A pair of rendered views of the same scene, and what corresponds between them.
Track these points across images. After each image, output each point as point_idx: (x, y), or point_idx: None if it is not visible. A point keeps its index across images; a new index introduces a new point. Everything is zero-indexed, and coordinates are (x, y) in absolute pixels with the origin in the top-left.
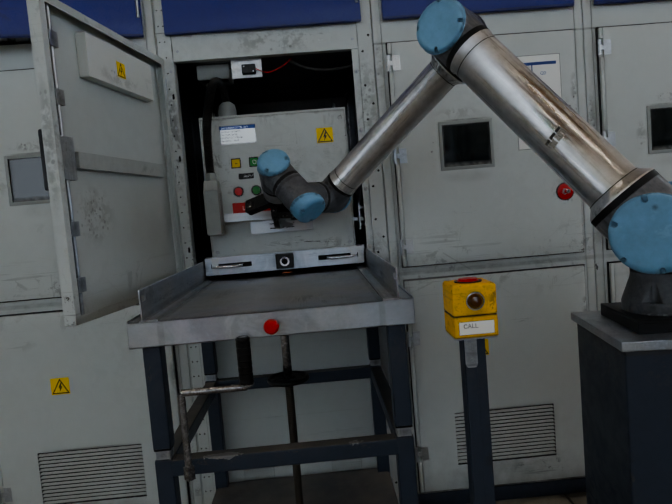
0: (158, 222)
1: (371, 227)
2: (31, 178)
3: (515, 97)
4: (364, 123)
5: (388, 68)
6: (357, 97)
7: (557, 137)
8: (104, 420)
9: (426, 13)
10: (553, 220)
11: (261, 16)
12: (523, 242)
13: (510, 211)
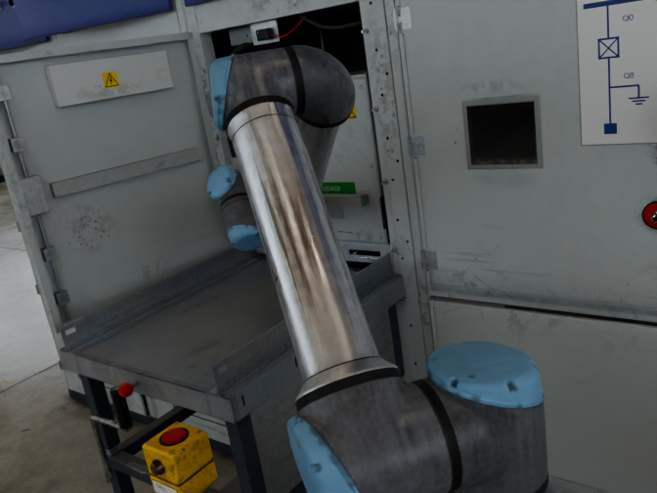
0: (195, 205)
1: (394, 228)
2: None
3: (255, 218)
4: (378, 100)
5: (395, 28)
6: (370, 66)
7: (277, 289)
8: None
9: (209, 76)
10: (635, 256)
11: None
12: (585, 280)
13: (566, 234)
